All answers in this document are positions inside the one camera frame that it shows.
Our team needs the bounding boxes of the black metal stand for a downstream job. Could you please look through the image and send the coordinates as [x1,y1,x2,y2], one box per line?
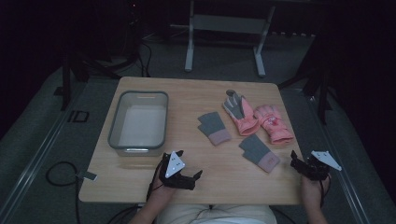
[277,31,335,126]

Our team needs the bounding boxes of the hand-held gripper cable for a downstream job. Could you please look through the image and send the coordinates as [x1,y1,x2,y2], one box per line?
[318,175,332,209]
[145,159,167,203]

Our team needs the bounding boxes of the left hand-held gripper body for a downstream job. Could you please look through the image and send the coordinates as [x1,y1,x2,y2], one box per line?
[158,151,196,191]

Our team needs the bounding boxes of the person's light trousers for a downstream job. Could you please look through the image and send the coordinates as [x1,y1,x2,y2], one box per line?
[154,203,278,224]

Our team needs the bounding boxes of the pink ski glove printed back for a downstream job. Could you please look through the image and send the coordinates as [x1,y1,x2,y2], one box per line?
[253,104,295,146]

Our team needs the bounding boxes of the white metal stand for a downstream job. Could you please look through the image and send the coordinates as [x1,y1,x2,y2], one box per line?
[184,0,277,78]

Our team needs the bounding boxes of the black tripod stand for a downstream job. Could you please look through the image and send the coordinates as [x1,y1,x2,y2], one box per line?
[53,49,141,112]

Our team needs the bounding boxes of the black cables on floor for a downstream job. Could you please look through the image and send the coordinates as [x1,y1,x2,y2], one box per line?
[136,38,154,78]

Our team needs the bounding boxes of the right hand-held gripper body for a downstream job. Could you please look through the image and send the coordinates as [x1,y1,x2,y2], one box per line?
[303,150,343,182]

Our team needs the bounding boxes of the clear plastic bin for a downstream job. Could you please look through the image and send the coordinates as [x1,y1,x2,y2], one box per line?
[107,90,169,158]

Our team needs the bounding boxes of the black floor cable loop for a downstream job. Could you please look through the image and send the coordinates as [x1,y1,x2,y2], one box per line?
[45,161,82,224]

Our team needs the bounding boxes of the person's left hand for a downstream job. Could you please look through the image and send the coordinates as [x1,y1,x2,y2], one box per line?
[148,174,179,208]

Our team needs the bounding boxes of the person's right hand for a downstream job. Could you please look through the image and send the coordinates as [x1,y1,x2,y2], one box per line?
[300,173,332,213]

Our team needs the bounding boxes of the metal floor rail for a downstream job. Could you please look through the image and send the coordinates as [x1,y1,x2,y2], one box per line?
[303,92,372,224]
[0,92,87,223]

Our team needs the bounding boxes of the right hand-held gripper cable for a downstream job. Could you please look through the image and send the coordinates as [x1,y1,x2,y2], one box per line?
[318,175,332,209]

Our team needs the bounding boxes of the left hand-held gripper cable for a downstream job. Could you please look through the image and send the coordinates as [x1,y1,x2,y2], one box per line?
[145,159,167,203]

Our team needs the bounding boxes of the pink ski glove grey palm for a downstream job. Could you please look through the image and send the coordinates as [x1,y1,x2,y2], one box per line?
[221,89,262,137]

